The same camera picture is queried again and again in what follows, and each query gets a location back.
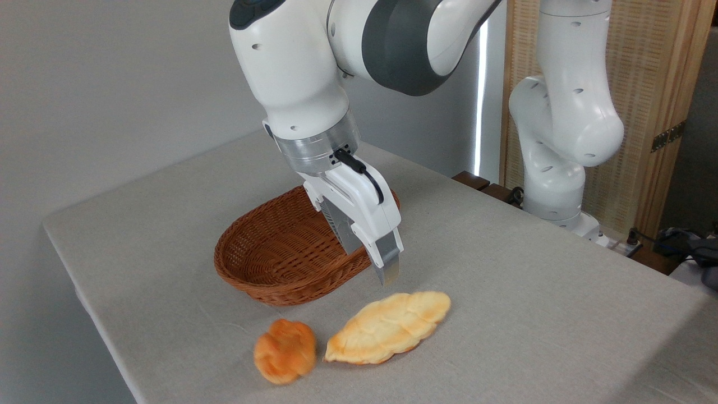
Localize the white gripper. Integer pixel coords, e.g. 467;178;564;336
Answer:
302;162;405;287

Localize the long braided bread loaf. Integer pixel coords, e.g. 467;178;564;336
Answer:
324;290;453;366

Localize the round orange bread bun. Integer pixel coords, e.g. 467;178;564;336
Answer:
253;318;318;386

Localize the brown wicker basket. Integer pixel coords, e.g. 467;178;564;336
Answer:
213;185;402;307

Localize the grey tablecloth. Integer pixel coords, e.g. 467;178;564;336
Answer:
42;130;718;404

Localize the white power strip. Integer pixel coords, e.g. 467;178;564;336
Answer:
593;232;643;259

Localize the metal screen hinge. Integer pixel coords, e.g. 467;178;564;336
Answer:
650;120;687;154

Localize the bamboo folding screen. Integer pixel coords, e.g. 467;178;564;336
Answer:
499;0;718;242

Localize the dark grey bag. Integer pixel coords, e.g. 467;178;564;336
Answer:
656;223;718;291

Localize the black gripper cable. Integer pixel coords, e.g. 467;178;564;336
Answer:
333;148;386;205

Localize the black power cable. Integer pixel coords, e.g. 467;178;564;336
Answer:
627;226;718;264

